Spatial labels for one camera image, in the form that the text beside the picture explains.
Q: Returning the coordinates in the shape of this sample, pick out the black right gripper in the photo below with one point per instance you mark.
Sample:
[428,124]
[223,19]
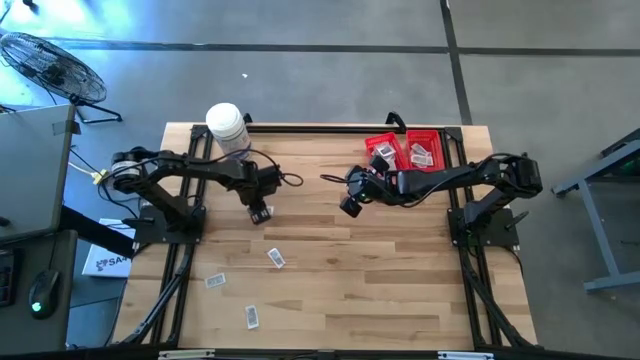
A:
[372,187]

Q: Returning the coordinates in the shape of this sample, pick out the black diagonal beam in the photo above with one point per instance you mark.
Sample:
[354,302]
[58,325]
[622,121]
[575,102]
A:
[95,232]

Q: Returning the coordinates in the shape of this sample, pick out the white printed cardboard box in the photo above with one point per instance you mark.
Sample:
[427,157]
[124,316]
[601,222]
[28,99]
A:
[107,262]

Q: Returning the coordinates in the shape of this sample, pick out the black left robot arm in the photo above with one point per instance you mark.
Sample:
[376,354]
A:
[200,167]

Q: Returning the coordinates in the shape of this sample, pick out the black aluminium table frame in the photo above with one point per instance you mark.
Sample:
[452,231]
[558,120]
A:
[325,129]

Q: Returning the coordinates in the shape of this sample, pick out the dark side desk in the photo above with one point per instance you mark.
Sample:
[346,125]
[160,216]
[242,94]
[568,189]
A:
[20,330]

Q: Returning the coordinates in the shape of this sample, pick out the grey side desk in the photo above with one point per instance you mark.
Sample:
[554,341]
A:
[30,170]

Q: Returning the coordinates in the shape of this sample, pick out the red plastic basket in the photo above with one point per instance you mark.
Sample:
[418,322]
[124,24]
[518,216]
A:
[372,142]
[437,165]

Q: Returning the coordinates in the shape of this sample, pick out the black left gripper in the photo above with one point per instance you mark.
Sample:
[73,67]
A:
[262,182]

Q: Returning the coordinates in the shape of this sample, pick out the black computer mouse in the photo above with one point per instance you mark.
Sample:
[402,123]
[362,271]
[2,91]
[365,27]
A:
[45,292]

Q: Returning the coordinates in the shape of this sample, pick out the black keyboard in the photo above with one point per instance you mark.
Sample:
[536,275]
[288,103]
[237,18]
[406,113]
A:
[6,280]

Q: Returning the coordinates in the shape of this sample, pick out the grey metal stand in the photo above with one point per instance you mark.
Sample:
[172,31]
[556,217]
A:
[597,227]

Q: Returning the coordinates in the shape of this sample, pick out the white bracket strip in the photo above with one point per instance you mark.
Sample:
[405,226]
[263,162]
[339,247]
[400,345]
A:
[465,355]
[185,354]

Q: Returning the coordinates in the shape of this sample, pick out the yellow plug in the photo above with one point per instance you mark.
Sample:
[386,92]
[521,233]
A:
[101,175]

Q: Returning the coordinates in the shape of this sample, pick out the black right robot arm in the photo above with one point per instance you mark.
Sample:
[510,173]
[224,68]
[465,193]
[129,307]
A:
[450,177]

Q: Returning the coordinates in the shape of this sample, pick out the black floor fan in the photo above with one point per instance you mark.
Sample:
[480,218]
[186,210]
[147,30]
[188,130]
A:
[52,70]

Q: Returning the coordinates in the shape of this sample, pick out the white wipes canister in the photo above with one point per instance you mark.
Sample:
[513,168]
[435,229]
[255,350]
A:
[227,122]

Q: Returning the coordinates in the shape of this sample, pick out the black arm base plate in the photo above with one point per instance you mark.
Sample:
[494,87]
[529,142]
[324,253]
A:
[147,231]
[502,237]

